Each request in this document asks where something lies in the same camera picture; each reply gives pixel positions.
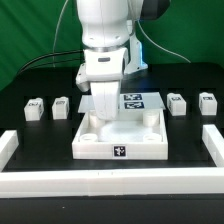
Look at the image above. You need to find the black cable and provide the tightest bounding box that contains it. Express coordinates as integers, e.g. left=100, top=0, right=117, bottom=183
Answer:
left=18, top=48, right=84, bottom=75

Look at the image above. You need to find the white U-shaped fence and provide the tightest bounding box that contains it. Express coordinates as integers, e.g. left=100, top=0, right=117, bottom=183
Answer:
left=0, top=129, right=224, bottom=198

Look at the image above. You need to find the grey cable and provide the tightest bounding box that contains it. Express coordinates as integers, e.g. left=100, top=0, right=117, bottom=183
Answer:
left=52, top=0, right=71, bottom=68

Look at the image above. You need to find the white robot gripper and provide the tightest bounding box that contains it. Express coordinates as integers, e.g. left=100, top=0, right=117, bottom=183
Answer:
left=76, top=47, right=128, bottom=120

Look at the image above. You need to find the white sheet with markers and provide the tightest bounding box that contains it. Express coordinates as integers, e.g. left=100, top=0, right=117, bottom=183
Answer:
left=78, top=92, right=165, bottom=113

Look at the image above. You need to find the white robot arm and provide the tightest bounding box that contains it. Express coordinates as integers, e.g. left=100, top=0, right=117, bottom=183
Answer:
left=76, top=0, right=171, bottom=120

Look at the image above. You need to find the white square tabletop part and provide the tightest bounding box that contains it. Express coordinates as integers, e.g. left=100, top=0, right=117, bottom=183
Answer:
left=72, top=109, right=168, bottom=160

